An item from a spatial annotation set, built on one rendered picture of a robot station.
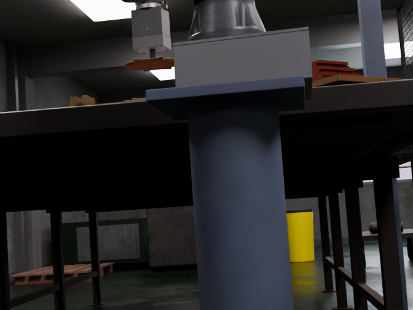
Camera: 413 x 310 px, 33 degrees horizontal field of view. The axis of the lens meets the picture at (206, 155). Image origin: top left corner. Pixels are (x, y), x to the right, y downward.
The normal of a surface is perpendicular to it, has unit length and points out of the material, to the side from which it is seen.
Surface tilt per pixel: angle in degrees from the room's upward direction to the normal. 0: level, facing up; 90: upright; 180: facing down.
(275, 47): 90
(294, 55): 90
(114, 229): 90
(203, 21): 74
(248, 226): 90
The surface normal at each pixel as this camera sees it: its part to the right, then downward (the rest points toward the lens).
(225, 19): -0.05, -0.37
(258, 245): 0.25, -0.10
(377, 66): -0.09, -0.08
